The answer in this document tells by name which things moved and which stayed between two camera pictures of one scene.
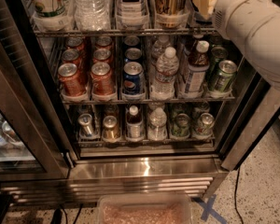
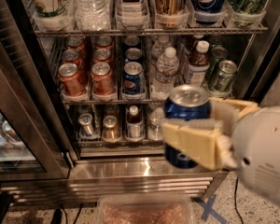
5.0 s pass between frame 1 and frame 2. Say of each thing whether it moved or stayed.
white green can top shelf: stayed
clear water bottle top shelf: stayed
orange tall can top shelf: stayed
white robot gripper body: moved
